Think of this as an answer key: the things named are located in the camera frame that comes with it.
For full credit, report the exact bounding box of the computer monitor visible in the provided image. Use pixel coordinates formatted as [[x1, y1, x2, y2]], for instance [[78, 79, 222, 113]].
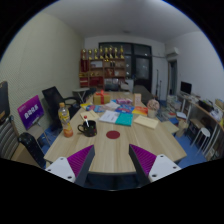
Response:
[[180, 82, 192, 95]]

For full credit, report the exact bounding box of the purple sign board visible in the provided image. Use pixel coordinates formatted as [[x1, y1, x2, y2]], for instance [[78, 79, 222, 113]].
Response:
[[17, 96, 44, 130]]

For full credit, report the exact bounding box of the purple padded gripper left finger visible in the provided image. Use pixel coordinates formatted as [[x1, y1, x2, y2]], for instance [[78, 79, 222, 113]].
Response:
[[46, 145, 95, 186]]

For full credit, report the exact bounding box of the side desk along wall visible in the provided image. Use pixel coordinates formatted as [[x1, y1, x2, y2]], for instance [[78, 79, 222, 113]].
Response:
[[178, 93, 224, 156]]

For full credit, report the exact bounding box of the black office chair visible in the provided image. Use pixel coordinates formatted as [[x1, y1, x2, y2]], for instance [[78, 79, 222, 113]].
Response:
[[42, 86, 80, 129]]

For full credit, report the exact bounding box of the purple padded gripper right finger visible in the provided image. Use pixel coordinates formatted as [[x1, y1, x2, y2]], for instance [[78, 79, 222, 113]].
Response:
[[129, 144, 180, 186]]

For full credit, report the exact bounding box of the wall air conditioner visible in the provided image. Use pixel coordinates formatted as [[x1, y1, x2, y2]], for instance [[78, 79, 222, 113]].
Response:
[[165, 47, 179, 57]]

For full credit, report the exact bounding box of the white stool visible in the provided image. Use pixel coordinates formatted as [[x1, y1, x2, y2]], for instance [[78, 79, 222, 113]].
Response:
[[193, 127, 211, 150]]

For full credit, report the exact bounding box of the colourful book stack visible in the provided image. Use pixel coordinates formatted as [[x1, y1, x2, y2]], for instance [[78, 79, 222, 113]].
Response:
[[115, 104, 134, 114]]

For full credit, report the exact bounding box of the red wooden trophy shelf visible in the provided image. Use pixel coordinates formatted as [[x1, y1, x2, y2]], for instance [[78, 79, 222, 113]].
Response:
[[79, 46, 126, 88]]

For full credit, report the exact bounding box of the red white spoon in mug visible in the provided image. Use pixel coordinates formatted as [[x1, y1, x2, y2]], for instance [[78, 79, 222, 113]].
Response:
[[84, 115, 89, 127]]

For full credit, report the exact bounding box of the pink packet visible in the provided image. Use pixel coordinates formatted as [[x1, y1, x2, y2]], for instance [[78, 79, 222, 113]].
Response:
[[116, 98, 132, 105]]

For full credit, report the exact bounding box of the small white folding table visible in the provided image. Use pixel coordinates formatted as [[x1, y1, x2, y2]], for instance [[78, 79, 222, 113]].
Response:
[[73, 87, 89, 102]]

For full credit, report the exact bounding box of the orange white carton box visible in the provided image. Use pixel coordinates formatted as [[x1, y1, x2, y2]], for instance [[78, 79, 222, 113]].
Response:
[[134, 93, 141, 106]]

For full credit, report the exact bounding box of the orange juice plastic bottle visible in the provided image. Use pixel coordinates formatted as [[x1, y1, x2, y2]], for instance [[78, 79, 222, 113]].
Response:
[[58, 102, 73, 137]]

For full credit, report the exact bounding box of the striped chair at left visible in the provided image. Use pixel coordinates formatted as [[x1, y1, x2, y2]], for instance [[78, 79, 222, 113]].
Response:
[[0, 116, 19, 159]]

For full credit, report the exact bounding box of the white paper document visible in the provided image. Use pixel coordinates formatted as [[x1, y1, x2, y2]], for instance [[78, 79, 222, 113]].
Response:
[[99, 110, 119, 124]]

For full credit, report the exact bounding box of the manila envelope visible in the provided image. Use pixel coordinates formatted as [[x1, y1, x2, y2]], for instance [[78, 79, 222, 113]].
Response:
[[134, 115, 158, 129]]

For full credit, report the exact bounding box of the yellow paper sheet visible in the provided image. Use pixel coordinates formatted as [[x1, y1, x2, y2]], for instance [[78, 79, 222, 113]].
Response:
[[80, 110, 99, 120]]

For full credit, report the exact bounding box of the teal notebook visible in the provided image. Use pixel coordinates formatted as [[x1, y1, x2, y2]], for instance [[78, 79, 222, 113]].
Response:
[[116, 113, 133, 126]]

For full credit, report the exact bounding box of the red round coaster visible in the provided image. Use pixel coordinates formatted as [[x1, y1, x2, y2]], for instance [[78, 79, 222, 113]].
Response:
[[106, 131, 120, 139]]

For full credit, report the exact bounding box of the gift box with red ribbon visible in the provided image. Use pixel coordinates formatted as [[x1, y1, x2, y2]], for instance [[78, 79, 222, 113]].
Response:
[[93, 91, 110, 105]]

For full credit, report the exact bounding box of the flower bouquet in cup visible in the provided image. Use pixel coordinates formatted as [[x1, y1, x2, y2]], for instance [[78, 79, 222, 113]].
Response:
[[147, 99, 160, 118]]

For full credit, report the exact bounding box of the black mug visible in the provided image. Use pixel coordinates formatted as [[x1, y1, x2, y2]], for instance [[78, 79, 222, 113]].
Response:
[[77, 120, 97, 137]]

